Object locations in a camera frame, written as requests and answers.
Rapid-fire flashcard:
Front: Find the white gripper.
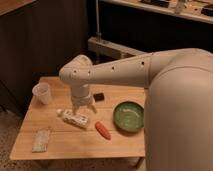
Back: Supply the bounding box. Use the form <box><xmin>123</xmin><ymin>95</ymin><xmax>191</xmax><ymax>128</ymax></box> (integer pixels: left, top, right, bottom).
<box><xmin>71</xmin><ymin>84</ymin><xmax>97</xmax><ymax>113</ymax></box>

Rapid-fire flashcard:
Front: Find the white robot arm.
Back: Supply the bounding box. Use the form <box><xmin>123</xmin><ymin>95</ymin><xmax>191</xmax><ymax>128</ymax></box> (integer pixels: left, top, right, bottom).
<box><xmin>59</xmin><ymin>48</ymin><xmax>213</xmax><ymax>171</ymax></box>

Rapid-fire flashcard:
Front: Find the white plastic bottle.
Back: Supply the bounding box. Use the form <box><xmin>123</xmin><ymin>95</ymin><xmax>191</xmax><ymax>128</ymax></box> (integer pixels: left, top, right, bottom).
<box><xmin>56</xmin><ymin>109</ymin><xmax>89</xmax><ymax>129</ymax></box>

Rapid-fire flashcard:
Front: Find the black rectangular block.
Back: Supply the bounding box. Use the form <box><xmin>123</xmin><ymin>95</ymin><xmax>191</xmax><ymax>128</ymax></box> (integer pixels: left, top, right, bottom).
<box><xmin>93</xmin><ymin>93</ymin><xmax>104</xmax><ymax>102</ymax></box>

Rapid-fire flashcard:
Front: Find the orange carrot toy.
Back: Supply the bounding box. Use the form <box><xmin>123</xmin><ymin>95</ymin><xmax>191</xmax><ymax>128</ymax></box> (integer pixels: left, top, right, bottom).
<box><xmin>95</xmin><ymin>122</ymin><xmax>111</xmax><ymax>140</ymax></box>

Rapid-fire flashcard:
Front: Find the wooden table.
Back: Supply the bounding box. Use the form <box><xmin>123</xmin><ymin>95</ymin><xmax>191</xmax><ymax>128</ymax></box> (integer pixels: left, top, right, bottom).
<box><xmin>10</xmin><ymin>77</ymin><xmax>145</xmax><ymax>165</ymax></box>

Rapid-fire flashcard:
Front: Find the clear plastic cup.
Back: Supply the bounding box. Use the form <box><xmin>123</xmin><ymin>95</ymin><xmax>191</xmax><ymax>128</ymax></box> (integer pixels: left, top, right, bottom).
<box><xmin>32</xmin><ymin>82</ymin><xmax>51</xmax><ymax>105</ymax></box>

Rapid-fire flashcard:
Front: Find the green bowl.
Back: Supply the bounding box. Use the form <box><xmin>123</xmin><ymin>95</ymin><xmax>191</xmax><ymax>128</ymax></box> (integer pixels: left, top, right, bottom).
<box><xmin>113</xmin><ymin>101</ymin><xmax>144</xmax><ymax>133</ymax></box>

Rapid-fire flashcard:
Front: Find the white snack packet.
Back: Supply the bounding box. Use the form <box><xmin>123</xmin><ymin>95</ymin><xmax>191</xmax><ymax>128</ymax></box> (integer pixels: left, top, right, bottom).
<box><xmin>32</xmin><ymin>129</ymin><xmax>51</xmax><ymax>153</ymax></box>

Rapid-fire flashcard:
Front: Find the grey metal beam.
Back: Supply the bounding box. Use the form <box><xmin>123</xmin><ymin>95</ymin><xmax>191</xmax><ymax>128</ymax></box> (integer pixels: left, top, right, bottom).
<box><xmin>88</xmin><ymin>37</ymin><xmax>144</xmax><ymax>59</ymax></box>

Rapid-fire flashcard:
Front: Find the metal pole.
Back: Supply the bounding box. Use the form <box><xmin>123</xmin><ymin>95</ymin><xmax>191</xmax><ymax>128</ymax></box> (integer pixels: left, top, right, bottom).
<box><xmin>95</xmin><ymin>0</ymin><xmax>101</xmax><ymax>41</ymax></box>

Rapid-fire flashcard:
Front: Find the background workbench shelf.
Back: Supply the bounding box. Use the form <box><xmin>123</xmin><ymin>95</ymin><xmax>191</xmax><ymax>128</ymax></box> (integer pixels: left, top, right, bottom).
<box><xmin>102</xmin><ymin>0</ymin><xmax>213</xmax><ymax>24</ymax></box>

